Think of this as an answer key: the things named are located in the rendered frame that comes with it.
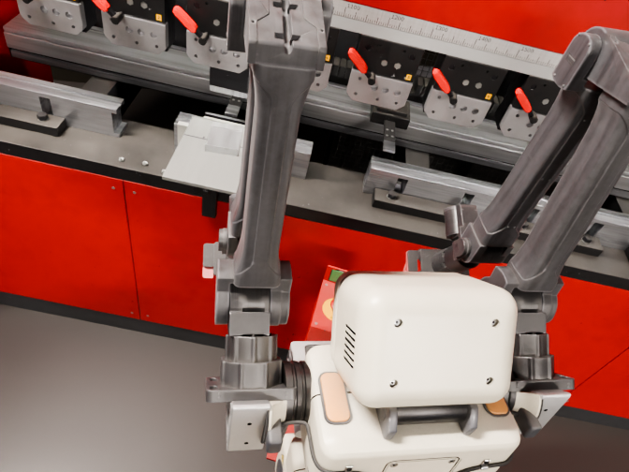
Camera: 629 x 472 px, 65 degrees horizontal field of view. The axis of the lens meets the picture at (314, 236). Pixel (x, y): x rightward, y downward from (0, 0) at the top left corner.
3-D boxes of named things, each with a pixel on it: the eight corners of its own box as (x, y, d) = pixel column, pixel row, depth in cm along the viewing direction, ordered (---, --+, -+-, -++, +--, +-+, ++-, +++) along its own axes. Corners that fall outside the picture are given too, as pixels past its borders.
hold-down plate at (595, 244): (502, 236, 145) (506, 228, 143) (500, 223, 149) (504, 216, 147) (597, 257, 147) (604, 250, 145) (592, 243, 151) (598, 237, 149)
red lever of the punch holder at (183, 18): (174, 7, 107) (207, 42, 112) (180, 0, 110) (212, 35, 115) (169, 12, 108) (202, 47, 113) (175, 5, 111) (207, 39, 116)
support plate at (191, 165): (162, 179, 118) (161, 176, 117) (193, 118, 136) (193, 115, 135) (235, 196, 119) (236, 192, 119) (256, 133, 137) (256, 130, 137)
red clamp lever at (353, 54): (352, 50, 110) (376, 82, 115) (353, 42, 113) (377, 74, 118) (345, 54, 111) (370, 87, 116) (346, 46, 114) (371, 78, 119)
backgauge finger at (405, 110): (367, 151, 142) (372, 137, 139) (370, 102, 160) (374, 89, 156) (407, 160, 143) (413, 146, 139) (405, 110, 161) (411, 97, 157)
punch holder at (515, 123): (496, 134, 125) (529, 76, 114) (492, 115, 131) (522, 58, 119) (552, 147, 126) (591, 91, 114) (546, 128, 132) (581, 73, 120)
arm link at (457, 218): (465, 254, 87) (508, 255, 89) (460, 193, 90) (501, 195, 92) (434, 267, 98) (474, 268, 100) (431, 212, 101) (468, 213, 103)
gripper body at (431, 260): (416, 250, 106) (431, 242, 99) (460, 252, 109) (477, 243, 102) (418, 280, 105) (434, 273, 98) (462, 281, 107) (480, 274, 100)
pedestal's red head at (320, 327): (302, 349, 132) (314, 313, 119) (314, 302, 143) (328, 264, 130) (373, 371, 132) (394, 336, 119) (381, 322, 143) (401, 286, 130)
